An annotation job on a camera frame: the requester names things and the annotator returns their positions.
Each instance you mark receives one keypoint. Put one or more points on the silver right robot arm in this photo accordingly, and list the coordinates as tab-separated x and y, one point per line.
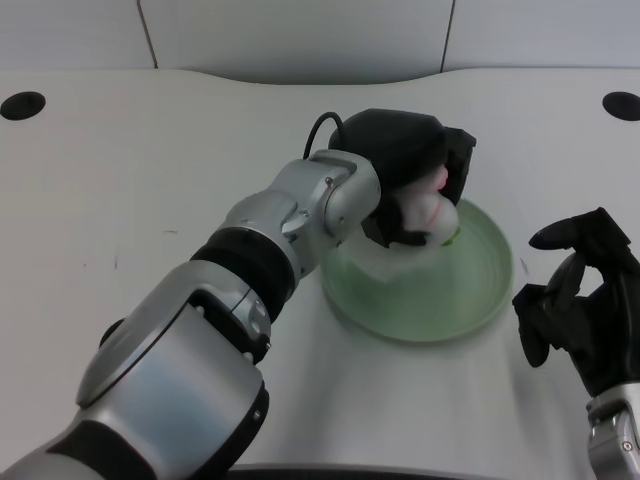
615	435

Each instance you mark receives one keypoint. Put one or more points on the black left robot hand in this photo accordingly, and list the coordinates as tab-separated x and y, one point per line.
400	155

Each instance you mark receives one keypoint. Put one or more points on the white plush rabbit doll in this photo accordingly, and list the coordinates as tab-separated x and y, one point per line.
430	215

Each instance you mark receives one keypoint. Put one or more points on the green round plate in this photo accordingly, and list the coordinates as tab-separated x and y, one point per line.
430	295

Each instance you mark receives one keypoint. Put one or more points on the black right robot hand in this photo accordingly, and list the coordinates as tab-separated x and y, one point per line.
580	320

